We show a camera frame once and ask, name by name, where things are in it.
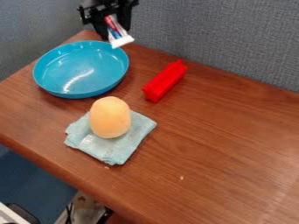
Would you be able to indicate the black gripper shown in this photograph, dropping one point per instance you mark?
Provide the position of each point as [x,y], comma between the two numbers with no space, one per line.
[106,7]

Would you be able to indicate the white toothpaste tube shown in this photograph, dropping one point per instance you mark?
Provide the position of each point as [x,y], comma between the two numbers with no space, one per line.
[118,35]

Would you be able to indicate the blue plate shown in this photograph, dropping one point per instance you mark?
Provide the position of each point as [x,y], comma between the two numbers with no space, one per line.
[80,69]

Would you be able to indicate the red plastic block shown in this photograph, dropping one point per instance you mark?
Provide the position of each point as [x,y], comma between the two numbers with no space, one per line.
[162,83]

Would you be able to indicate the orange egg-shaped sponge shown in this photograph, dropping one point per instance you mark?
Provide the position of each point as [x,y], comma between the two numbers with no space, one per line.
[110,117]

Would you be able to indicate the light blue folded cloth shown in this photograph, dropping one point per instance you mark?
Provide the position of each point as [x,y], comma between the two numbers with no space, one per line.
[115,150]

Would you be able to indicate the beige object under table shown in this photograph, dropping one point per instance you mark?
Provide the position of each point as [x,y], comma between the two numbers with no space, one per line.
[87,210]

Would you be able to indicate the white object bottom left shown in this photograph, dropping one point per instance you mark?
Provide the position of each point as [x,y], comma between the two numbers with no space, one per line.
[8,216]

